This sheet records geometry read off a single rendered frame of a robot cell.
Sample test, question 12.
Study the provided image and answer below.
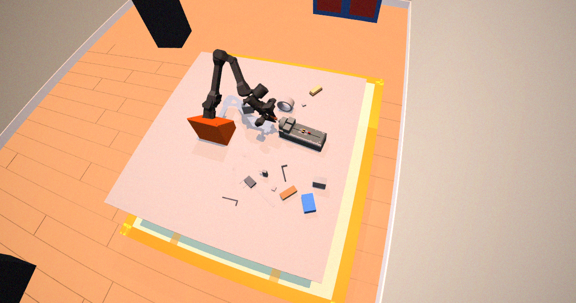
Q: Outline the blue rectangular block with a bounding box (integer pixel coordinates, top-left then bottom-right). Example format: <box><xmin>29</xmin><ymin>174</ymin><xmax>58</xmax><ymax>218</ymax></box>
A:
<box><xmin>301</xmin><ymin>193</ymin><xmax>316</xmax><ymax>214</ymax></box>

